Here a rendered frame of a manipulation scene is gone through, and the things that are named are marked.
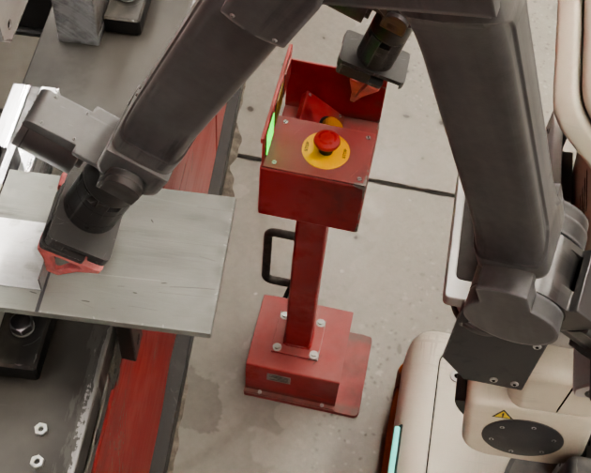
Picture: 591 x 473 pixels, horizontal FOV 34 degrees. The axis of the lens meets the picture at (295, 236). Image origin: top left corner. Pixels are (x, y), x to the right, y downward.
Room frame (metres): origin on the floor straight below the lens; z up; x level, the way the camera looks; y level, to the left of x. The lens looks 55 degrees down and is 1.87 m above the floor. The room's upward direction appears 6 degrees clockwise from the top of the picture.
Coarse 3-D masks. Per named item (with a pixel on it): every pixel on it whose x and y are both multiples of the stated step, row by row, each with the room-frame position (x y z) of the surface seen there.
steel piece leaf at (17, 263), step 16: (0, 224) 0.59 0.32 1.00; (16, 224) 0.59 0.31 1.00; (32, 224) 0.59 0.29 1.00; (0, 240) 0.57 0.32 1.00; (16, 240) 0.57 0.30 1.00; (32, 240) 0.57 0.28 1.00; (0, 256) 0.55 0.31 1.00; (16, 256) 0.55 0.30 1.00; (32, 256) 0.55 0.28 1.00; (0, 272) 0.53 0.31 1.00; (16, 272) 0.53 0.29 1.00; (32, 272) 0.53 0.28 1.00; (48, 272) 0.53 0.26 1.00; (32, 288) 0.51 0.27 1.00
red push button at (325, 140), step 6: (318, 132) 0.94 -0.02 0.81; (324, 132) 0.94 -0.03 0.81; (330, 132) 0.94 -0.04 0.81; (336, 132) 0.94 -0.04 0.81; (318, 138) 0.92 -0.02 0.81; (324, 138) 0.92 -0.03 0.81; (330, 138) 0.93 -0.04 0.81; (336, 138) 0.93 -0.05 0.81; (318, 144) 0.91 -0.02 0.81; (324, 144) 0.91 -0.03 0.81; (330, 144) 0.92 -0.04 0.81; (336, 144) 0.92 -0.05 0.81; (324, 150) 0.91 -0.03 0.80; (330, 150) 0.91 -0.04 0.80
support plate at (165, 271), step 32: (32, 192) 0.63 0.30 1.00; (160, 192) 0.65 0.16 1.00; (192, 192) 0.66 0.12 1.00; (128, 224) 0.60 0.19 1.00; (160, 224) 0.61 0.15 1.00; (192, 224) 0.61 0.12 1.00; (224, 224) 0.62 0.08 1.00; (128, 256) 0.56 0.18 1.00; (160, 256) 0.57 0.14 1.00; (192, 256) 0.57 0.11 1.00; (224, 256) 0.58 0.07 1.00; (0, 288) 0.51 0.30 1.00; (64, 288) 0.51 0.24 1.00; (96, 288) 0.52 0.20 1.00; (128, 288) 0.52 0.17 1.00; (160, 288) 0.53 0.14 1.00; (192, 288) 0.53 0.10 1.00; (96, 320) 0.48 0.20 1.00; (128, 320) 0.48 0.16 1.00; (160, 320) 0.49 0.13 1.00; (192, 320) 0.49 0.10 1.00
